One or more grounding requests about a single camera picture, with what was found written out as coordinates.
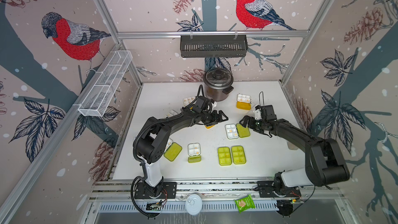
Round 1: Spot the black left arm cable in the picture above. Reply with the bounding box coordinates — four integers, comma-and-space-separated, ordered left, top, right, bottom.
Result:
130, 84, 206, 219

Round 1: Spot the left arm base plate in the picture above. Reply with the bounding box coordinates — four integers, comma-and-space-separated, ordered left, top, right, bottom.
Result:
132, 181, 177, 200

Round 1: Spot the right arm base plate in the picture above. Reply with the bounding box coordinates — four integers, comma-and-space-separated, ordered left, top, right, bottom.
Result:
253, 181, 302, 198

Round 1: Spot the black hanging wire basket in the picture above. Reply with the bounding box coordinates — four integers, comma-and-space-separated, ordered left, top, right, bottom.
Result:
180, 35, 248, 58

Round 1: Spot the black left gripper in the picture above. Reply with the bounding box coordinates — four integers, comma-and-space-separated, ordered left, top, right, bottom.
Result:
199, 110, 229, 126

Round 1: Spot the silver rice cooker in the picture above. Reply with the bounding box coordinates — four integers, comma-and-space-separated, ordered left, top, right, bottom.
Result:
203, 68, 234, 102

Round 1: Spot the large green pillbox front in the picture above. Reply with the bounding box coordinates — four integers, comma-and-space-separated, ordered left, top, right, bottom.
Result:
231, 145, 246, 164

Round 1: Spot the small green pillbox front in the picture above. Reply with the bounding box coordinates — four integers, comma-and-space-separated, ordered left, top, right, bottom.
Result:
188, 143, 202, 163

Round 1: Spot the white round lid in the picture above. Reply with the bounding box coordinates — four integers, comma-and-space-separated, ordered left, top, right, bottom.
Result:
185, 194, 203, 216

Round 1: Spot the white wire mesh shelf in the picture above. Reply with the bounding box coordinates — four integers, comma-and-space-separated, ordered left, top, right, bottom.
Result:
78, 50, 132, 117

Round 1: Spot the small white cup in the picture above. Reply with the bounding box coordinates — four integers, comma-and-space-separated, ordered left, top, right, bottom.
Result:
287, 142, 298, 150

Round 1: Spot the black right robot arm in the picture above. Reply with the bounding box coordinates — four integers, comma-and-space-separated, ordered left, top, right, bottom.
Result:
239, 105, 350, 191

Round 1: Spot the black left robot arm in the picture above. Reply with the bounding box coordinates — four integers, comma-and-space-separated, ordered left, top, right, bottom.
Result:
133, 107, 229, 188

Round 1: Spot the green snack packet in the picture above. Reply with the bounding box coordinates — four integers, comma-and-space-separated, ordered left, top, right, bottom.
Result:
234, 195, 256, 213

